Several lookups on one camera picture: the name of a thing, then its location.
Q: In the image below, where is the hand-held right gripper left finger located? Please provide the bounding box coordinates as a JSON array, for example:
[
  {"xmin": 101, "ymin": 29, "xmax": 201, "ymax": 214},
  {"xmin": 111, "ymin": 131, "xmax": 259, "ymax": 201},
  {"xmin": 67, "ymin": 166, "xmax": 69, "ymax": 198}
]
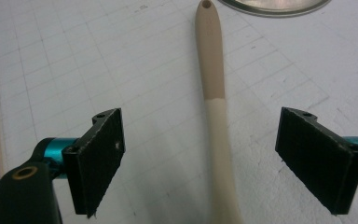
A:
[{"xmin": 35, "ymin": 107, "xmax": 126, "ymax": 218}]

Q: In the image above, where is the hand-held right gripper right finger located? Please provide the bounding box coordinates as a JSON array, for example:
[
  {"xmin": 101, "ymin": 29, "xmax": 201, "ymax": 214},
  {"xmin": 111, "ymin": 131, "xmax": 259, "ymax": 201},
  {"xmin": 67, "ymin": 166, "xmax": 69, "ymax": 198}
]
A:
[{"xmin": 274, "ymin": 106, "xmax": 358, "ymax": 216}]

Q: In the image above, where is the beige slotted spatula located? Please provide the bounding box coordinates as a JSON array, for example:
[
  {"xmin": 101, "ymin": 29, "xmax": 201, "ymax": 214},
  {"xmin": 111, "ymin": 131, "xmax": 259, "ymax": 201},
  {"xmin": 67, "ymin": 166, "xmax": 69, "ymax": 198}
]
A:
[{"xmin": 195, "ymin": 0, "xmax": 244, "ymax": 224}]

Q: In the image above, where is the white grid paper mat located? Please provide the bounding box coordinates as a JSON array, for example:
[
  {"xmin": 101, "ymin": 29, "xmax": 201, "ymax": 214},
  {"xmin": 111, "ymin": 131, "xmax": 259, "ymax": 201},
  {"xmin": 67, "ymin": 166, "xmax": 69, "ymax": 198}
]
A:
[{"xmin": 0, "ymin": 0, "xmax": 358, "ymax": 224}]

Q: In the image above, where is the metal utensil stand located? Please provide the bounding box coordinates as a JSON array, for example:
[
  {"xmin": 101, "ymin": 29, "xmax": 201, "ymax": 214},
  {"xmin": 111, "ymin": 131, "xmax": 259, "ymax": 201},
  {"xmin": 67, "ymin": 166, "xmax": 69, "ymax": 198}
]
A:
[{"xmin": 218, "ymin": 0, "xmax": 333, "ymax": 19}]

